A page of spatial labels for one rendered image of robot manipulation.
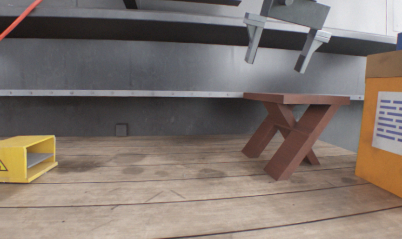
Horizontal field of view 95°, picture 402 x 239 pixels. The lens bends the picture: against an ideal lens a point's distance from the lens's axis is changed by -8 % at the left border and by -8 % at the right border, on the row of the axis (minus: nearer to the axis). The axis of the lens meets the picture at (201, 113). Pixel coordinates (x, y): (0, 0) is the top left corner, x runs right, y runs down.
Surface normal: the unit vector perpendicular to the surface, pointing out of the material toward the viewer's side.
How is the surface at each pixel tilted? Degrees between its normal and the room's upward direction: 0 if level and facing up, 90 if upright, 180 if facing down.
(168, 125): 90
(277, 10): 114
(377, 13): 87
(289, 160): 54
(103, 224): 0
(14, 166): 90
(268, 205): 0
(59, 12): 90
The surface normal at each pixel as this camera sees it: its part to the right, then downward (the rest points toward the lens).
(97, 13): 0.16, 0.12
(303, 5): 0.09, 0.51
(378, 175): -0.99, 0.00
